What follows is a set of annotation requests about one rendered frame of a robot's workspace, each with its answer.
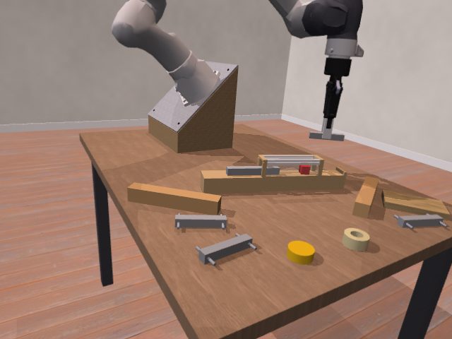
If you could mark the grey bar with cross pins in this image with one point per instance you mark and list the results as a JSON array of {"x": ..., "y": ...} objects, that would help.
[
  {"x": 228, "y": 247},
  {"x": 204, "y": 221},
  {"x": 427, "y": 220}
]

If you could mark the yellow short cylinder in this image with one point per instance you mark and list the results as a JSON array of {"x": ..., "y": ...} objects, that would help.
[{"x": 300, "y": 252}]

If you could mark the white square stick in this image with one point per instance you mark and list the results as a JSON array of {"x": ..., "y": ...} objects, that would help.
[
  {"x": 243, "y": 170},
  {"x": 334, "y": 136}
]

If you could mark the beige roll of tape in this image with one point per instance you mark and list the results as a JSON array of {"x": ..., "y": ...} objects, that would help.
[{"x": 355, "y": 239}]

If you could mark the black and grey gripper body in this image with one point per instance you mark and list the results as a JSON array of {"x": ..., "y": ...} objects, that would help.
[{"x": 336, "y": 68}]

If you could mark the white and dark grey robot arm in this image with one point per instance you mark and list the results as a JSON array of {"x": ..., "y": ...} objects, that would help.
[{"x": 135, "y": 25}]

